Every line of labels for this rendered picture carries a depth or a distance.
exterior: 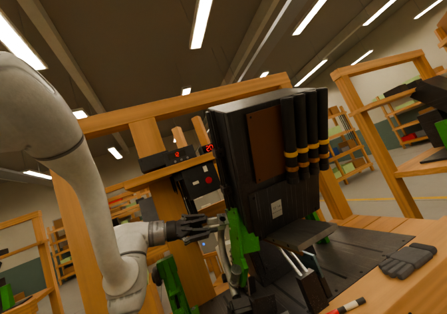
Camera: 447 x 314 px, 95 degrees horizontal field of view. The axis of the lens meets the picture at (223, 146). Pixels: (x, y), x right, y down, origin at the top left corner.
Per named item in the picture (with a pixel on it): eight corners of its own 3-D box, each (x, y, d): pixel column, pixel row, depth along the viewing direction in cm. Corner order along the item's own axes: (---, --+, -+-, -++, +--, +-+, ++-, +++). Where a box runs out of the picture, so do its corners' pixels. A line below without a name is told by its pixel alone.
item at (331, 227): (340, 232, 64) (336, 222, 64) (300, 257, 59) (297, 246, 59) (278, 221, 100) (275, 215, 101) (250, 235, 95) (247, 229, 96)
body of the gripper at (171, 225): (165, 235, 74) (191, 231, 76) (164, 216, 81) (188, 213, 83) (166, 247, 78) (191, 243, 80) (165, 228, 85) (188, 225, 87)
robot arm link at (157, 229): (149, 216, 79) (165, 214, 81) (151, 231, 84) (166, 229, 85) (148, 237, 72) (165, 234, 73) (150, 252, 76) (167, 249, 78)
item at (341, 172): (376, 169, 616) (342, 102, 651) (316, 201, 531) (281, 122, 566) (360, 172, 667) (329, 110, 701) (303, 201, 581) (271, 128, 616)
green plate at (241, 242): (264, 266, 72) (254, 205, 77) (242, 271, 70) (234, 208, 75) (252, 258, 83) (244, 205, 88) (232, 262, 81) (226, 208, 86)
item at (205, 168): (223, 187, 103) (212, 159, 105) (191, 200, 97) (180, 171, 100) (217, 189, 114) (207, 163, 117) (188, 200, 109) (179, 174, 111)
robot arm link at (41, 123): (86, 118, 50) (20, 134, 46) (38, 36, 37) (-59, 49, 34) (82, 153, 41) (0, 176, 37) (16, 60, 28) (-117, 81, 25)
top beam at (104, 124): (291, 82, 146) (285, 71, 147) (41, 144, 97) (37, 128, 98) (284, 88, 154) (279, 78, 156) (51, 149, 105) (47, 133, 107)
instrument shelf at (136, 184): (287, 133, 120) (284, 126, 120) (124, 190, 90) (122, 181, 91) (267, 144, 143) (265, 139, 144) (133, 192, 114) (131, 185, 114)
